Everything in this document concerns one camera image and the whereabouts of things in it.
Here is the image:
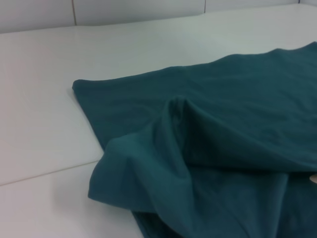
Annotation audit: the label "teal blue t-shirt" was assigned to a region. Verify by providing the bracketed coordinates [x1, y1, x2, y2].
[71, 41, 317, 238]

